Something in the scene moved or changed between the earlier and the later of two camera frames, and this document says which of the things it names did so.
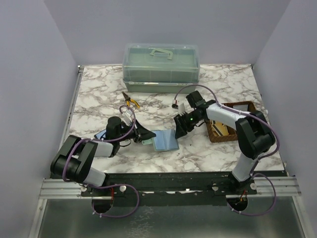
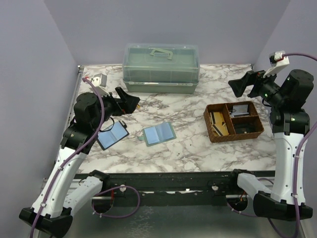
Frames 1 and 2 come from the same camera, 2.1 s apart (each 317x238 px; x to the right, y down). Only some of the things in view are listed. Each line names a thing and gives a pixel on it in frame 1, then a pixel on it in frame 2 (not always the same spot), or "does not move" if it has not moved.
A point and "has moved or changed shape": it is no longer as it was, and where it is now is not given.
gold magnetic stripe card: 222,128 does not move
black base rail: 173,188 does not move
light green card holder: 165,140 has moved or changed shape
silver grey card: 243,107 does not move
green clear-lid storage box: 161,68 does not move
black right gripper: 184,123 -> 254,83
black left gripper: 136,131 -> 121,102
